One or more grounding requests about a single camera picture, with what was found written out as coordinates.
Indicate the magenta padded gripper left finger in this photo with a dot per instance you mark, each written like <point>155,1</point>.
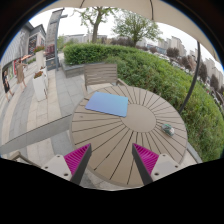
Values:
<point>70,167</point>

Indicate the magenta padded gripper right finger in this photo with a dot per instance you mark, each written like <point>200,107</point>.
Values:
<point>152,166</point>

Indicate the green and white computer mouse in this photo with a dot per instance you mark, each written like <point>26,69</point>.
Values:
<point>168,129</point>

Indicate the round slatted beige table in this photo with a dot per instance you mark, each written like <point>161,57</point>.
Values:
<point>111,137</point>

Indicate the trimmed green hedge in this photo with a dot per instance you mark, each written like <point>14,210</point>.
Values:
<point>204,121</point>

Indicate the beige slatted patio chair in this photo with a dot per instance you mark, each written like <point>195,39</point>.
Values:
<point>100,73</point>

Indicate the white planter with red flowers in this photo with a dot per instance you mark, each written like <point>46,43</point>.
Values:
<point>40,86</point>

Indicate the person in tan dress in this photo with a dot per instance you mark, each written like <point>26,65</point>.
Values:
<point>20,75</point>

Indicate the person in black clothes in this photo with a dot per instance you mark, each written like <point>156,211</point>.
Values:
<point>7,86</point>

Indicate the far white flower planter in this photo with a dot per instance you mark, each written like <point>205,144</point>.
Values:
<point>39,52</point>

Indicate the dark curved umbrella pole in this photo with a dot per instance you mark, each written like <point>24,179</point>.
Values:
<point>194,79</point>

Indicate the tall grey sign pylon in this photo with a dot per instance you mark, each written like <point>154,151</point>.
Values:
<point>51,39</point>

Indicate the large tree behind hedge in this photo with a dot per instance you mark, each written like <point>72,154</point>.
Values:
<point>136,27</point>

